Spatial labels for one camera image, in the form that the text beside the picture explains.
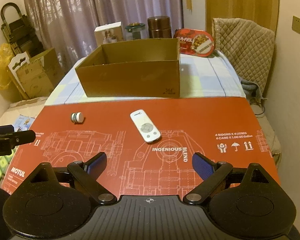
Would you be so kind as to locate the beige quilted chair cover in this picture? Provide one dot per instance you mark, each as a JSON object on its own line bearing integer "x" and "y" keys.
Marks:
{"x": 248, "y": 46}

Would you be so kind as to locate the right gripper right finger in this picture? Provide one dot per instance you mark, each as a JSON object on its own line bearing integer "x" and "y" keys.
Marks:
{"x": 213, "y": 175}

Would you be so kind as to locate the red instant rice meal box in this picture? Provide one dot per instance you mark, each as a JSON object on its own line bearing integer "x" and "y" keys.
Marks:
{"x": 195, "y": 42}

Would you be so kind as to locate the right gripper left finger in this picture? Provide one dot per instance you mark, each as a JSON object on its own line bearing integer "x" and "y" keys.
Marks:
{"x": 85, "y": 177}

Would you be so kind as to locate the flattened cardboard boxes stack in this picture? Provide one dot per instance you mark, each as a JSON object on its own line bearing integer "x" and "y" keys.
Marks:
{"x": 36, "y": 76}

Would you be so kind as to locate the mauve curtain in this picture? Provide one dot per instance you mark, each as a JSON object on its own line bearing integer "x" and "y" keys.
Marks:
{"x": 68, "y": 25}

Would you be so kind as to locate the short white remote control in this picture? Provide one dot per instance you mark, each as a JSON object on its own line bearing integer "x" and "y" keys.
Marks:
{"x": 145, "y": 126}

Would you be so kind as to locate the wall power socket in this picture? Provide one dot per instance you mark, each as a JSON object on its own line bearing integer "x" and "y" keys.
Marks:
{"x": 296, "y": 24}

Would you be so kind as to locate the yellow plastic bag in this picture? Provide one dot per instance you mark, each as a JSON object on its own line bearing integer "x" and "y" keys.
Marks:
{"x": 6, "y": 54}

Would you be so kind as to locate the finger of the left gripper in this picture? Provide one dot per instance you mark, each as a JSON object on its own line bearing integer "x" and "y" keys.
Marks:
{"x": 22, "y": 137}

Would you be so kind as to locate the brown metal thermos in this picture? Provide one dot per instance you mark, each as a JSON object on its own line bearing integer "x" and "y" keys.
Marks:
{"x": 159, "y": 27}

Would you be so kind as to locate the glass jar green lid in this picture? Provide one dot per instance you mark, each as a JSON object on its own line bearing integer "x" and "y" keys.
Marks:
{"x": 135, "y": 31}

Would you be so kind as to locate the red printed cardboard sheet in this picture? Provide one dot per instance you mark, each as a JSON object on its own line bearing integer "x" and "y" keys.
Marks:
{"x": 222, "y": 129}

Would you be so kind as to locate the folded black hand trolley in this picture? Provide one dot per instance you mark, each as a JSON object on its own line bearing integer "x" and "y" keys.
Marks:
{"x": 20, "y": 34}

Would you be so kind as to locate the brown cardboard box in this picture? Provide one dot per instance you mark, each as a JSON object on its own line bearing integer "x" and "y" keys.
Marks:
{"x": 137, "y": 68}

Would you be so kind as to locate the white product box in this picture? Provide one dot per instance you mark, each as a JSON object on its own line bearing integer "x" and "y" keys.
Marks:
{"x": 109, "y": 33}

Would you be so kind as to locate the grey cloth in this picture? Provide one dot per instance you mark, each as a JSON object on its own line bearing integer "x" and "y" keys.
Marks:
{"x": 252, "y": 91}

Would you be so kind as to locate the wooden door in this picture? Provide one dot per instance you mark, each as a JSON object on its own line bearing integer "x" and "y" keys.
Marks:
{"x": 263, "y": 12}

